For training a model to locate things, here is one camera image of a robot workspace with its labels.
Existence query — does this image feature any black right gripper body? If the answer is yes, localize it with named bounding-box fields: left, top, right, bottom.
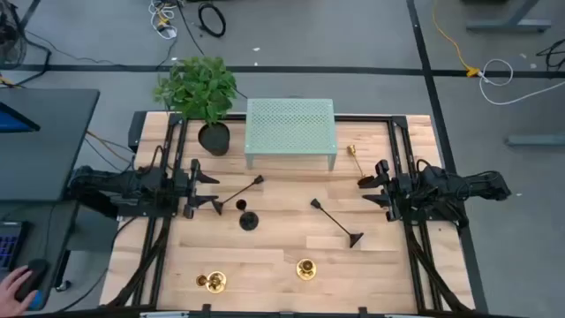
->
left=374, top=159, right=402, bottom=223

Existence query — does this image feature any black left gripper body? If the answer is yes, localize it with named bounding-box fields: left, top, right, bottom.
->
left=182, top=158, right=205, bottom=221

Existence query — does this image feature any black candlestick holder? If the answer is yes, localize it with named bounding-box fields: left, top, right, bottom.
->
left=210, top=174, right=265, bottom=216
left=309, top=197, right=365, bottom=249
left=235, top=199, right=260, bottom=232

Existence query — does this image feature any gold candlestick holder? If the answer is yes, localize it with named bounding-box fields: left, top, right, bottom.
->
left=195, top=270, right=228, bottom=295
left=346, top=144, right=375, bottom=186
left=296, top=258, right=318, bottom=282

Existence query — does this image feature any green plant in black pot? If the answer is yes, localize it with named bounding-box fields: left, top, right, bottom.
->
left=153, top=56, right=238, bottom=157

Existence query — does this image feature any green perforated metal shelf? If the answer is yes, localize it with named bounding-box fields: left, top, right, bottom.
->
left=244, top=97, right=339, bottom=172

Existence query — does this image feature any grey desk foot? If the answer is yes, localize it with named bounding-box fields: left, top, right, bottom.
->
left=505, top=134, right=565, bottom=148

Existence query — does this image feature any dark grey low desk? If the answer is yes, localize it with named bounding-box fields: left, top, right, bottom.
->
left=0, top=201, right=81, bottom=313

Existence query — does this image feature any black computer mouse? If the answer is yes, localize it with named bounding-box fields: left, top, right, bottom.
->
left=14, top=258, right=50, bottom=303

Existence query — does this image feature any blue-lit computer screen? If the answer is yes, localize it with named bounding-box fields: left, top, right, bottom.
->
left=0, top=101, right=41, bottom=134

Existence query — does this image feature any backlit computer keyboard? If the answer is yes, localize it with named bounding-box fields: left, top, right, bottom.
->
left=0, top=220, right=28, bottom=271

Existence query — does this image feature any grey desk leg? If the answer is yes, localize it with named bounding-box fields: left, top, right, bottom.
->
left=465, top=0, right=553, bottom=33

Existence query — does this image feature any person's hand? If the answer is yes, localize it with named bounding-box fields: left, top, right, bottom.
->
left=0, top=265, right=40, bottom=317

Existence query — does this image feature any black floor fan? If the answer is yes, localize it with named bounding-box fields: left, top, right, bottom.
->
left=0, top=0, right=28, bottom=68

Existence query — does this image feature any black aluminium table frame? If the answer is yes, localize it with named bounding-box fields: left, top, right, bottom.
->
left=101, top=110, right=489, bottom=318

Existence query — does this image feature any white looped cable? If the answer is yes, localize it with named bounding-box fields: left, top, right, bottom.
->
left=478, top=58, right=565, bottom=106

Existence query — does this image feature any yellow extension cable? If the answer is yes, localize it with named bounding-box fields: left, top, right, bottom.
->
left=431, top=0, right=481, bottom=78

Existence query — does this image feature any black coiled cable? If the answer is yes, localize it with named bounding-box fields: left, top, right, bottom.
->
left=197, top=2, right=227, bottom=39

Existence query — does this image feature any white cable bundle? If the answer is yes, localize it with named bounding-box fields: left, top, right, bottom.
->
left=147, top=0, right=178, bottom=40

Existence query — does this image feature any black fan power cable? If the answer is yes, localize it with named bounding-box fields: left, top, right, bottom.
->
left=17, top=30, right=129, bottom=87

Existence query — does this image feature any black tangled cable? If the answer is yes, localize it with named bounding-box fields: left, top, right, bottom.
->
left=536, top=38, right=565, bottom=72

